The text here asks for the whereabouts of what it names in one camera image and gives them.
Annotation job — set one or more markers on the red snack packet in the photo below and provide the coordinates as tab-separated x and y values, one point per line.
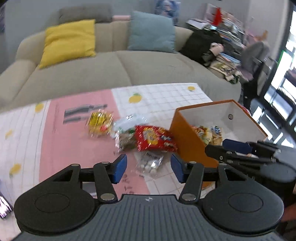
150	138

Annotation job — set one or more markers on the orange cardboard box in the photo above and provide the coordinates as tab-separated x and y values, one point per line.
235	123

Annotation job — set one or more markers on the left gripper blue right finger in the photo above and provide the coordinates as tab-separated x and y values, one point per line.
179	167

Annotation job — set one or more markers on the grey office chair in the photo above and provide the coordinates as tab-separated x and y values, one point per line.
252	57

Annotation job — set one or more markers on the white clear snack packet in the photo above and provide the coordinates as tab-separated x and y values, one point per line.
123	131

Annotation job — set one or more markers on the pink rolled blanket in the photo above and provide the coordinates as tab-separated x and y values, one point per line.
121	18

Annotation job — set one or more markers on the pink white checkered tablecloth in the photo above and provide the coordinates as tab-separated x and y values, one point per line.
38	140

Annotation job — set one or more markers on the black backpack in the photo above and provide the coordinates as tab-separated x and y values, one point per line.
203	46

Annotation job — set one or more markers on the stack of books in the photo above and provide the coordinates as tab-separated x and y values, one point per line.
228	60

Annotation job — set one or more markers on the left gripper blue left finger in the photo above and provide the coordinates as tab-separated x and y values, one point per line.
117	169

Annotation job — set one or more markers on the orange stick snack packet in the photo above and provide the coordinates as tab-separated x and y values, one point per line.
209	135

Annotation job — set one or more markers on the beige fabric sofa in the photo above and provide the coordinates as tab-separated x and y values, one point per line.
23	82

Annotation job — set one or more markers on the smartphone on stand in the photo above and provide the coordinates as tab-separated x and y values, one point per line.
5	207

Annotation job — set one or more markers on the anime print pillow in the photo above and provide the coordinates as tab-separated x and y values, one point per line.
168	8

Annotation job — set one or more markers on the grey fuzzy cushion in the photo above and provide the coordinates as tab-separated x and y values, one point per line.
101	13

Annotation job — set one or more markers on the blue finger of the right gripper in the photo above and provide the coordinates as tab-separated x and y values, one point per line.
236	146

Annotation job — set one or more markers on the yellow waffle snack packet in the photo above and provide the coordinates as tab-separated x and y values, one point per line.
99	123

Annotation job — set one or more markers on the cluttered desk shelf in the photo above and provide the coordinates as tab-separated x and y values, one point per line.
230	28

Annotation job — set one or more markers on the yellow cushion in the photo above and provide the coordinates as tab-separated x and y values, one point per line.
68	41

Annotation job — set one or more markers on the light blue cushion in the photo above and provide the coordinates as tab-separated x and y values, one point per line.
149	32

